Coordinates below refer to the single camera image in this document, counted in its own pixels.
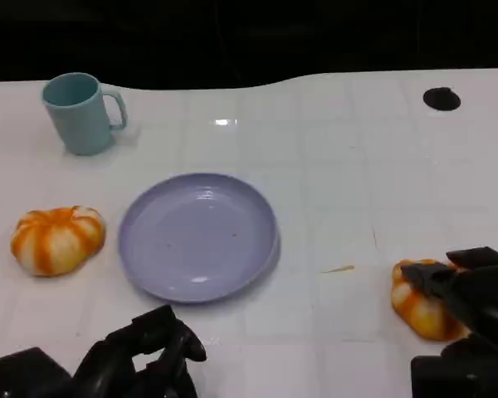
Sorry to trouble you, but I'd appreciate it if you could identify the pale green mug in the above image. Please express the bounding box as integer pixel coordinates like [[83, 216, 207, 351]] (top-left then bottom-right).
[[41, 72, 129, 157]]

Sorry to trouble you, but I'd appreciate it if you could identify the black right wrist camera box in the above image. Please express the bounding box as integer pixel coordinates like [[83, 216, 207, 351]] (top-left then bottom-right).
[[410, 334, 498, 398]]

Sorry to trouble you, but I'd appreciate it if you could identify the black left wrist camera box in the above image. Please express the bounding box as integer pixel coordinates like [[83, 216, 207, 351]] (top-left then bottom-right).
[[0, 347, 75, 398]]

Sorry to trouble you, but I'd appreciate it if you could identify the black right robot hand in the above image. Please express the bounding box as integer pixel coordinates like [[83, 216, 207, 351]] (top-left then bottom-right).
[[400, 246, 498, 343]]

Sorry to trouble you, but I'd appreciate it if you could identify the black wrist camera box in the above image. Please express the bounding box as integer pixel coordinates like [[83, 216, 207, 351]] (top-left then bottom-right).
[[0, 347, 75, 398], [410, 334, 498, 398]]

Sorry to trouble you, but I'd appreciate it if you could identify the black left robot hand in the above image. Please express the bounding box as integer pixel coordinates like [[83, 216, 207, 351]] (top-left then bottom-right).
[[72, 305, 208, 398]]

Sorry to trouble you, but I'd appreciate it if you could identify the lilac plate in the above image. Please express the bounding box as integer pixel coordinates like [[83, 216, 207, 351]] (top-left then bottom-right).
[[117, 172, 281, 304]]

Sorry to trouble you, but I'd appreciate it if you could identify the orange and white bread roll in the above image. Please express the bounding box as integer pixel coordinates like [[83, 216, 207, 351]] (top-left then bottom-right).
[[10, 206, 107, 278], [390, 259, 470, 342]]

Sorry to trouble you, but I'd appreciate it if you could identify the black table cable grommet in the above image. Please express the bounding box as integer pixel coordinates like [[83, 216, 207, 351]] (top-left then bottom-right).
[[422, 87, 461, 112]]

